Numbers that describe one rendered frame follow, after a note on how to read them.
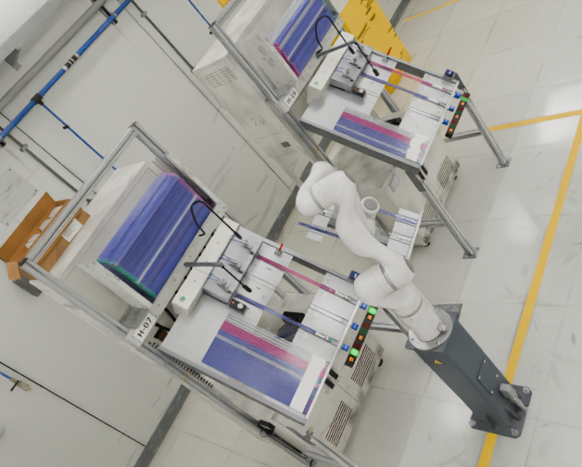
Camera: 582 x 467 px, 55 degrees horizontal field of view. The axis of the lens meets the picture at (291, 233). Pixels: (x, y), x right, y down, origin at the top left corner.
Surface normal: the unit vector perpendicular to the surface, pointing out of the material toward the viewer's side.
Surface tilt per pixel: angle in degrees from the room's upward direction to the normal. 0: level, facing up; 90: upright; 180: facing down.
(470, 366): 90
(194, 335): 46
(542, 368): 0
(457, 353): 90
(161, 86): 90
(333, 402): 90
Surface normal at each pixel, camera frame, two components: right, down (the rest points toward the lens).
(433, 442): -0.60, -0.61
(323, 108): 0.04, -0.47
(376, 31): 0.67, -0.04
